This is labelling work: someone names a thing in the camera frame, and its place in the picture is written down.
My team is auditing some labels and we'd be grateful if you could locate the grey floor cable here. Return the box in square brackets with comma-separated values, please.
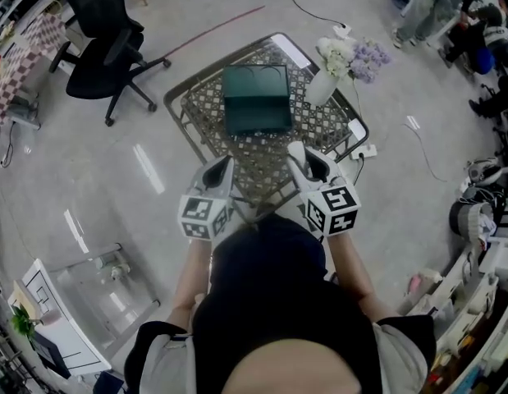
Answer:
[402, 123, 450, 184]

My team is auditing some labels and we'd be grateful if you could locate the dark green box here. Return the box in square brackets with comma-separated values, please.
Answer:
[222, 64, 295, 138]

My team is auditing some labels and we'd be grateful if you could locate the white desk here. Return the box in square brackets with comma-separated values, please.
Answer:
[7, 259, 113, 379]

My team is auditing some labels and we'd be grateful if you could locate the person's left forearm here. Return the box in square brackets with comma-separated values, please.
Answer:
[170, 234, 217, 323]

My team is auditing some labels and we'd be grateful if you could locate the white adapter block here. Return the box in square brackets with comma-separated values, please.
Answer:
[346, 118, 366, 140]

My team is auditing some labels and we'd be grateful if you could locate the brown rattan glass-top table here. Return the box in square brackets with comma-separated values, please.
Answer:
[162, 32, 370, 217]

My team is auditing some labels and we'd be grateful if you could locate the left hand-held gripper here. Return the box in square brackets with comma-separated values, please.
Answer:
[177, 153, 238, 242]

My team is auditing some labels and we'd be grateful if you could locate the grey fabric bin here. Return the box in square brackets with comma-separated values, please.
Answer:
[448, 200, 497, 238]

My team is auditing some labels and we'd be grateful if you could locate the glass side table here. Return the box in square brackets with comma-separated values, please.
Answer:
[46, 242, 161, 350]

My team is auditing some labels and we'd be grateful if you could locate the red floor tape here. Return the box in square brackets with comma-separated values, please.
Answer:
[165, 4, 266, 59]

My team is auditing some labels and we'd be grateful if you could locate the white shelf unit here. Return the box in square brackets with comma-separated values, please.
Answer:
[395, 236, 508, 394]

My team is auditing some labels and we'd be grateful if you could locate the black floor cable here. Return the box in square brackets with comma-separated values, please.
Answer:
[288, 0, 347, 30]

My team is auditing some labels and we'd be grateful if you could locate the person's grey and black top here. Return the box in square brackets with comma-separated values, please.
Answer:
[124, 317, 438, 394]

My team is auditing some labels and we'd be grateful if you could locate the white helmet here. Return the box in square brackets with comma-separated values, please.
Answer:
[466, 157, 504, 187]

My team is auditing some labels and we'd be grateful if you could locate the white vase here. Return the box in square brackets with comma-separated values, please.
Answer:
[304, 70, 341, 107]

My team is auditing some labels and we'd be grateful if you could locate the black office chair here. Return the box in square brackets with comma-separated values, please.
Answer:
[48, 0, 172, 128]

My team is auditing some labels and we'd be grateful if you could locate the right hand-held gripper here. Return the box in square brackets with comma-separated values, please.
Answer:
[286, 140, 362, 238]

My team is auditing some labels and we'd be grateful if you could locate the checkered tablecloth table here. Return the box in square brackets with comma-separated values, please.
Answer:
[0, 12, 68, 129]

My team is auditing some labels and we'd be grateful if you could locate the green potted plant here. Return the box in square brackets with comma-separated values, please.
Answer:
[9, 305, 43, 338]

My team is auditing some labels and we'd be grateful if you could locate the white flower bunch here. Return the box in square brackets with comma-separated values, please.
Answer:
[316, 36, 357, 80]

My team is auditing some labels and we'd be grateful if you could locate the person's right forearm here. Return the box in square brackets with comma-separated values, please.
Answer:
[323, 231, 391, 326]

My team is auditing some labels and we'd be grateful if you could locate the purple flower bunch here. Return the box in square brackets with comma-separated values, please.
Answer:
[348, 37, 393, 85]

